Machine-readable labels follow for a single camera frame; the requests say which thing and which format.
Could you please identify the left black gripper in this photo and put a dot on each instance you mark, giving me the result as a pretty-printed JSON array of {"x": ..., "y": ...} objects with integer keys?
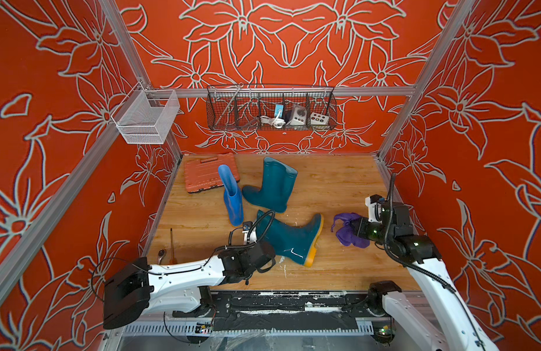
[{"x": 243, "y": 251}]

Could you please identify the blue white small box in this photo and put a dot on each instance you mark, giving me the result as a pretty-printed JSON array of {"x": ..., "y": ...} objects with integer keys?
[{"x": 278, "y": 112}]

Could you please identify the orange plastic tool case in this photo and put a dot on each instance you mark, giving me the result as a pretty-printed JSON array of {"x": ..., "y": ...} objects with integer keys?
[{"x": 202, "y": 174}]

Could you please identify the teal boot with yellow sole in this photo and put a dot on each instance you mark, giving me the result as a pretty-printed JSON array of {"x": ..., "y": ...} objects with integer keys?
[{"x": 276, "y": 188}]

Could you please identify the white mesh wall basket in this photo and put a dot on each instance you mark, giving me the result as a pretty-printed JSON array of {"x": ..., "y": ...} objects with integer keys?
[{"x": 141, "y": 123}]

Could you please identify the bright blue rubber boot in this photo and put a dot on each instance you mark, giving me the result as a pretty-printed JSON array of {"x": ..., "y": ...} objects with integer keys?
[{"x": 232, "y": 196}]

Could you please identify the purple cloth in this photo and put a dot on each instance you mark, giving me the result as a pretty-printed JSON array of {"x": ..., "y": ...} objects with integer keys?
[{"x": 345, "y": 233}]

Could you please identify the white grey device in basket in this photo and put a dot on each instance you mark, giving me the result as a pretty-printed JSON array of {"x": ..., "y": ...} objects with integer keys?
[{"x": 298, "y": 116}]

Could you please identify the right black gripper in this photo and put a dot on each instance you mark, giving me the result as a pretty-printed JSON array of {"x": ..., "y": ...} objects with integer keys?
[{"x": 359, "y": 230}]

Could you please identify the white cube with dots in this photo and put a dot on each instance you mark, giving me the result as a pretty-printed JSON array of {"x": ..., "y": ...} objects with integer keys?
[{"x": 319, "y": 121}]

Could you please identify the black wire wall basket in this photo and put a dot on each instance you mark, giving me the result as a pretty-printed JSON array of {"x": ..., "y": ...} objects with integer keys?
[{"x": 249, "y": 107}]

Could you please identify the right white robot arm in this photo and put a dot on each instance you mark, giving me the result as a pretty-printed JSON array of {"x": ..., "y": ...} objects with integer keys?
[{"x": 457, "y": 328}]

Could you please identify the metal wrench on floor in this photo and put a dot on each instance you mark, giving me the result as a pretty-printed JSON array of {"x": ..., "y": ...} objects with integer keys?
[{"x": 160, "y": 257}]

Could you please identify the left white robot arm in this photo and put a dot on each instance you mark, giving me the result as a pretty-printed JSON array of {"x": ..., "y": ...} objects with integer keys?
[{"x": 140, "y": 288}]

